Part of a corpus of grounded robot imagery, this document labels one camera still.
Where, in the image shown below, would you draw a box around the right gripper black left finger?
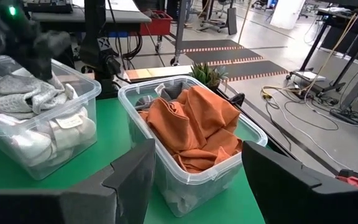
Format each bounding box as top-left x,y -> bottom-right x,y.
0,138 -> 157,224

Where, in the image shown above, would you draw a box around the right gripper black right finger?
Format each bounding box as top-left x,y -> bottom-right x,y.
241,140 -> 358,224

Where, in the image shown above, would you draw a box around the light grey waffle towel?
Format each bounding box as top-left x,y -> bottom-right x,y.
0,73 -> 76,119

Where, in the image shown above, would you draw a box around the white waffle towel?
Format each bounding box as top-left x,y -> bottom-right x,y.
0,124 -> 74,169

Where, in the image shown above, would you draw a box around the dark grey waffle towel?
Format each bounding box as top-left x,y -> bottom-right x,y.
134,81 -> 186,110

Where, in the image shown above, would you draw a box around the black backlit keyboard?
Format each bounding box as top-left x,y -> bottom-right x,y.
23,0 -> 74,14

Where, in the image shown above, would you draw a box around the clear plastic bin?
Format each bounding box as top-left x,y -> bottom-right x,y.
117,75 -> 269,218
0,55 -> 102,181

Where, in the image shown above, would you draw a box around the grey desk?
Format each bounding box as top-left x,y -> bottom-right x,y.
31,6 -> 152,32

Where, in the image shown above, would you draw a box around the red plastic crate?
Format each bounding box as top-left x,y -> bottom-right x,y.
140,10 -> 173,37

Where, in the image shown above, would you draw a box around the grey wheeled stand leg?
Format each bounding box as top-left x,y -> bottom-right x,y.
170,0 -> 188,67

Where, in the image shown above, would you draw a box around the green potted succulent plant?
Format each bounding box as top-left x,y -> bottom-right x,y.
188,62 -> 229,93

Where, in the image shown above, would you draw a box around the striped dark floor mat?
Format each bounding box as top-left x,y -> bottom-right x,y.
178,39 -> 288,82

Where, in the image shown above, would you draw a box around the white column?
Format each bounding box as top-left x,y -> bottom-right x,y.
269,0 -> 306,30

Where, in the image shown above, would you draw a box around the black rolling chair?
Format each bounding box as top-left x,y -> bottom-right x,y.
197,0 -> 239,35

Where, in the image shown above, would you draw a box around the white floor cable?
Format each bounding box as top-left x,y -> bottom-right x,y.
270,93 -> 358,170

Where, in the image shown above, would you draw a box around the yellow cable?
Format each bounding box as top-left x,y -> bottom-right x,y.
261,0 -> 358,100

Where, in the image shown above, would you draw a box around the black desk with frame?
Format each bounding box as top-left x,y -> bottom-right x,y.
286,0 -> 358,94

